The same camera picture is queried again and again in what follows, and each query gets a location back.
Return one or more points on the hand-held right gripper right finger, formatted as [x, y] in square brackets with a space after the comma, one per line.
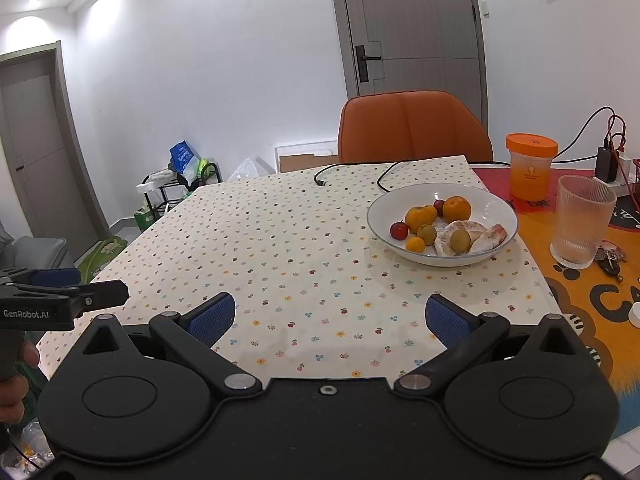
[447, 320]

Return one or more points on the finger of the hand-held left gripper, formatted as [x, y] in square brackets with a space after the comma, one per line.
[57, 276]
[105, 294]

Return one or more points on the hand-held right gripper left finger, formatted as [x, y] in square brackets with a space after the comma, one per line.
[212, 317]

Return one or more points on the pomelo segment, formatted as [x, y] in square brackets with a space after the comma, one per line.
[492, 236]
[442, 245]

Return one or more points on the green plum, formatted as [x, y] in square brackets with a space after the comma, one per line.
[460, 241]
[426, 234]

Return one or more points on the small orange kumquat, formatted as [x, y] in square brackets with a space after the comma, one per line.
[415, 244]

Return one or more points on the red plum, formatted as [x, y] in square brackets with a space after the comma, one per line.
[398, 230]
[439, 205]

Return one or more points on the tangerine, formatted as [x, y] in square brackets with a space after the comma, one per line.
[457, 209]
[420, 216]

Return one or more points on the white plate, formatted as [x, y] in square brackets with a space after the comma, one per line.
[495, 210]

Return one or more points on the person's left hand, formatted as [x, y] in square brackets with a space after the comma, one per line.
[12, 400]

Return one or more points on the grey sofa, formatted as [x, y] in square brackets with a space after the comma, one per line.
[40, 252]

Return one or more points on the green shopping bag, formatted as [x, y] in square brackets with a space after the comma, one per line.
[102, 257]

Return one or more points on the floral tablecloth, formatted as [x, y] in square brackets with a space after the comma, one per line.
[275, 260]

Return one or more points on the black metal rack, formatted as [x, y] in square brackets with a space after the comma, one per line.
[165, 190]

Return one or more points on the clear plastic bag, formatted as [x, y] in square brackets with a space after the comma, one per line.
[27, 442]

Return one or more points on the orange printed table mat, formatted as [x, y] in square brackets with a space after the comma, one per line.
[590, 310]

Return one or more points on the yellow-green packet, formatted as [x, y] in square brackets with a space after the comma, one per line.
[201, 167]

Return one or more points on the white plastic bag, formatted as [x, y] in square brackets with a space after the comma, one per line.
[250, 170]

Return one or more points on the blue snack bag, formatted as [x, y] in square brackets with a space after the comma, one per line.
[182, 160]

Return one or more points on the ribbed glass cup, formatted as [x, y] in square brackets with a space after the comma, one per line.
[582, 225]

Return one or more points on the orange lidded jar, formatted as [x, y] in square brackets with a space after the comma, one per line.
[530, 170]

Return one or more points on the bunch of keys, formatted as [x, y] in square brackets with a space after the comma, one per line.
[610, 260]

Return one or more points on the brown cardboard sheet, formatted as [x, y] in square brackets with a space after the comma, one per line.
[310, 164]

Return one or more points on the white bottle cap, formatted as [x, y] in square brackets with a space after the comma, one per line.
[635, 315]

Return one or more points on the white board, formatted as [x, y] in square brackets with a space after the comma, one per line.
[305, 147]

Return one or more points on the orange chair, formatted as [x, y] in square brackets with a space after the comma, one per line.
[415, 125]

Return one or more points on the white power strip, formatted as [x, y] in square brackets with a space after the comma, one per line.
[622, 187]

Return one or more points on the black charger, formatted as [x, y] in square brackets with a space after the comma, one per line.
[606, 164]

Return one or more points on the recessed ceiling light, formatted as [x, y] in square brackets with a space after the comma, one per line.
[32, 2]

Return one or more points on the grey door with plain frame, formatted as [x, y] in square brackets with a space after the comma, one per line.
[40, 150]

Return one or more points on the white wall switch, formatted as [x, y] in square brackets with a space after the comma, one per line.
[486, 10]

